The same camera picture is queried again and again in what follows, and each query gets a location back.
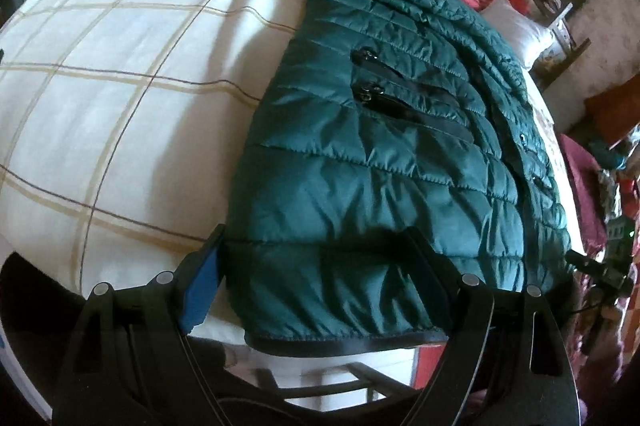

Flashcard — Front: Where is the floral checked bed quilt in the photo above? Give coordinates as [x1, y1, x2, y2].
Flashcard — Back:
[0, 0, 586, 422]

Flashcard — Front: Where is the white satin pillow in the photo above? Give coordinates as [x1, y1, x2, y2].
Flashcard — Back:
[480, 0, 553, 71]

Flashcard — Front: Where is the maroon blanket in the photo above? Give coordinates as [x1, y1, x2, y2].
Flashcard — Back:
[556, 134, 606, 257]

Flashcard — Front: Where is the dark green quilted jacket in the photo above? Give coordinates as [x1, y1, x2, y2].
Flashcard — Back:
[224, 0, 572, 357]

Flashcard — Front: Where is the wooden chair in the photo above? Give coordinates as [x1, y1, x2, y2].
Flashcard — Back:
[529, 0, 591, 91]

